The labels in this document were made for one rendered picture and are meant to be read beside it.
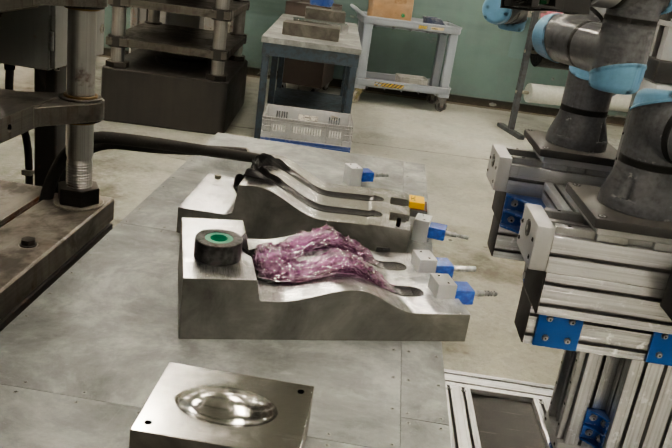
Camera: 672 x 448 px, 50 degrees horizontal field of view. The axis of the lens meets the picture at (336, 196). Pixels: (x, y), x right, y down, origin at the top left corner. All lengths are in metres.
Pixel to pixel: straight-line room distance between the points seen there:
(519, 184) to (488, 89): 6.36
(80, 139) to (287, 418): 0.98
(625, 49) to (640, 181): 0.36
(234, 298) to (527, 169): 0.95
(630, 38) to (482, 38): 7.01
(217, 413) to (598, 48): 0.75
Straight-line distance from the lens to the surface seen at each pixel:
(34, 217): 1.73
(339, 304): 1.23
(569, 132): 1.90
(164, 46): 5.52
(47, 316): 1.29
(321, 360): 1.20
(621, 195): 1.45
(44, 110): 1.65
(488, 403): 2.31
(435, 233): 1.73
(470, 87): 8.19
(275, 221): 1.56
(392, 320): 1.27
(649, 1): 1.15
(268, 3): 8.00
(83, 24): 1.68
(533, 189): 1.91
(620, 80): 1.15
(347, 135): 4.75
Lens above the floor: 1.43
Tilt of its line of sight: 19 degrees down
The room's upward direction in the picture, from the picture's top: 8 degrees clockwise
